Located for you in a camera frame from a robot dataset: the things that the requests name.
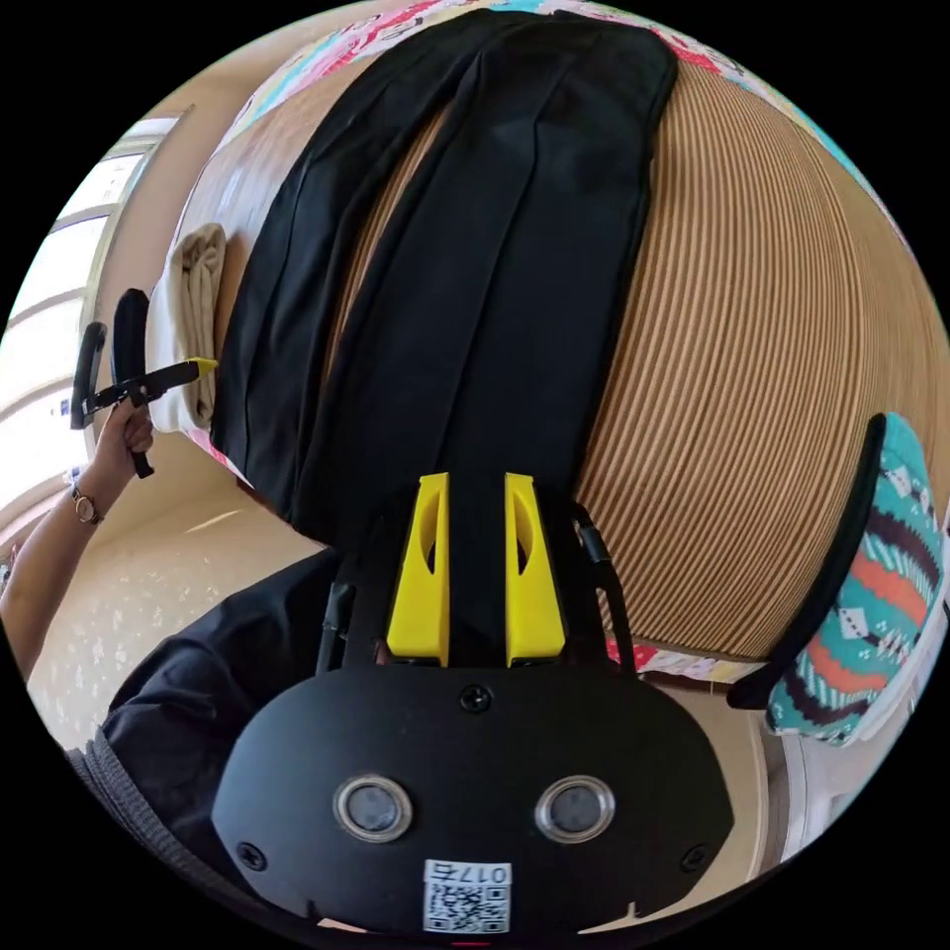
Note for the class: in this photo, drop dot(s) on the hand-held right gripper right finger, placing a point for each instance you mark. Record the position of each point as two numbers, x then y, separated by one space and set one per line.
538 594

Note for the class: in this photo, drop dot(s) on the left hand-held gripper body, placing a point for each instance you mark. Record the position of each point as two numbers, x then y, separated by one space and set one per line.
131 341

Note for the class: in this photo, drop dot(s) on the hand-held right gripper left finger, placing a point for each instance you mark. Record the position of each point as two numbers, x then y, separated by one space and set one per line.
416 594

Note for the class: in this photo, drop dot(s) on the black pants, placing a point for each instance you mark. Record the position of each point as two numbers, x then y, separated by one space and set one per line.
519 260

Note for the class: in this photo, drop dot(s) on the person's left forearm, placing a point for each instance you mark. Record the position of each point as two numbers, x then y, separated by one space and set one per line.
44 549

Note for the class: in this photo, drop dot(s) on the person's left hand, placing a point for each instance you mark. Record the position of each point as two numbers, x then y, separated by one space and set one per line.
122 445

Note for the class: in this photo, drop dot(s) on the beige folded cloth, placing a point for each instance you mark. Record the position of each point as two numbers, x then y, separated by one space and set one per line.
193 312

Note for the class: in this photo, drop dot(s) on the window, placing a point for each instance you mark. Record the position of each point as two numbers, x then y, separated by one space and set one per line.
44 312

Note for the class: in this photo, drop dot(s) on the person's body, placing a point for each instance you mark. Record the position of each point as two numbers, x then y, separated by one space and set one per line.
193 683

